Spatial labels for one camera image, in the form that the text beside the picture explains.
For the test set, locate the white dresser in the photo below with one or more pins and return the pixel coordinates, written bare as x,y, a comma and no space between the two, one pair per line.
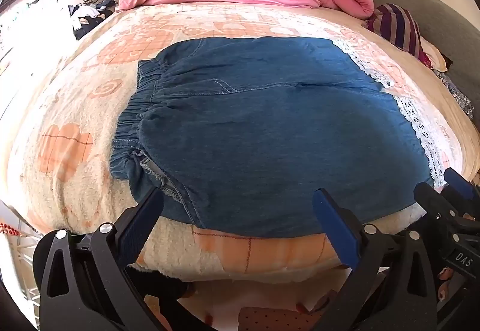
37,20

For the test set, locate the grey floral cloth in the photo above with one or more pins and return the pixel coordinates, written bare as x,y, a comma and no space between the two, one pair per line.
459,93

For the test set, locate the grey padded headboard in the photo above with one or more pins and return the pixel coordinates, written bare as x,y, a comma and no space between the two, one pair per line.
442,16

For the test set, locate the person's right hand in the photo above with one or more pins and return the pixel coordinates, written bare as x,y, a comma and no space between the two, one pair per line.
446,274

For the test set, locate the blue denim pants lace trim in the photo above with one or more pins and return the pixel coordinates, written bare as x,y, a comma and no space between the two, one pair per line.
262,128

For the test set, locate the orange white printed fleece blanket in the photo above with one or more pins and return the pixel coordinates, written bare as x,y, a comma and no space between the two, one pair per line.
75,110

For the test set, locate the cream and magenta cloth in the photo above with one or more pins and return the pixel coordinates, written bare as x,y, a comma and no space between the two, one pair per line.
433,53

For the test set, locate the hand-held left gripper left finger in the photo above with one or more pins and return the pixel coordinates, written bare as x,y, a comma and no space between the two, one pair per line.
143,218

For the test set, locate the pink dotted slipper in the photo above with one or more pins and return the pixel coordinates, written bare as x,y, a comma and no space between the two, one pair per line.
266,318

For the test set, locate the purple striped pillow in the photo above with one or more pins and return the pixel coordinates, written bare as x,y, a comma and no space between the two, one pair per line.
397,25

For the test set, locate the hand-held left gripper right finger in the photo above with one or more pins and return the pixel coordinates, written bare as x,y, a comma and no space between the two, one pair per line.
333,226

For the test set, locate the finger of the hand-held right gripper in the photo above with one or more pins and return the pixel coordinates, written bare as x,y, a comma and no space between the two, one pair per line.
431,200
458,182

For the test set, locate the pile of clothes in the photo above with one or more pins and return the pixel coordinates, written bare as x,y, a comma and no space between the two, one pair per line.
93,10

